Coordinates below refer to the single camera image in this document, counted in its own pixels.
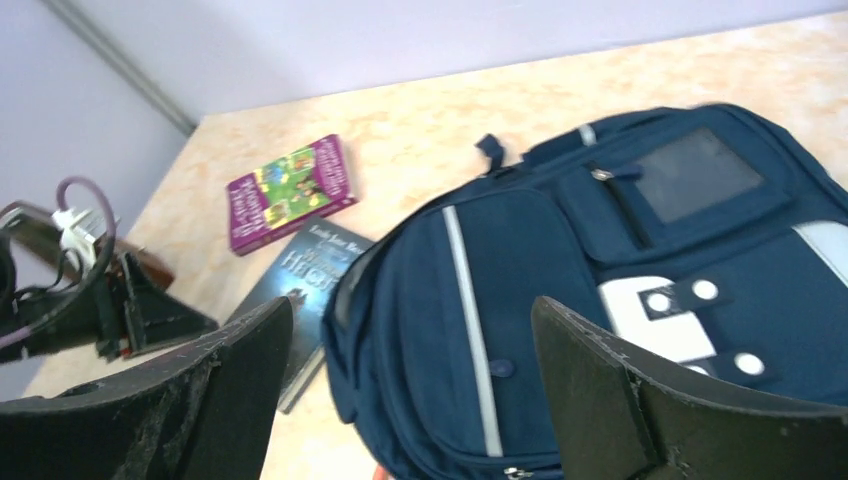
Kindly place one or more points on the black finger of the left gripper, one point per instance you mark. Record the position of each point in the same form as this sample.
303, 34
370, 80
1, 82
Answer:
154, 319

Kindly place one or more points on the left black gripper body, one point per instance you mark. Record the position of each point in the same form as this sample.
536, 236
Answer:
41, 320

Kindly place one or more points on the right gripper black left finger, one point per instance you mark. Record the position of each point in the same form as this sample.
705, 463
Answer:
201, 411

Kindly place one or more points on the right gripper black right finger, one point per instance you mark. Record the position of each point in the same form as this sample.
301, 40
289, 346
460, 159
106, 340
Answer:
621, 412

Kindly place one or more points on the dark blue book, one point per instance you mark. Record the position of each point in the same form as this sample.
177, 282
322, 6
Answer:
306, 271

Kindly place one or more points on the navy blue backpack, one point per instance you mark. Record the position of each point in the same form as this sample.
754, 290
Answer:
708, 236

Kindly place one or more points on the purple picture book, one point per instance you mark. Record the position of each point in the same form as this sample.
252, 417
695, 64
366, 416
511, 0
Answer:
272, 201

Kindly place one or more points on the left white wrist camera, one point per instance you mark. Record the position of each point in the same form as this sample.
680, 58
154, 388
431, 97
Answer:
82, 233

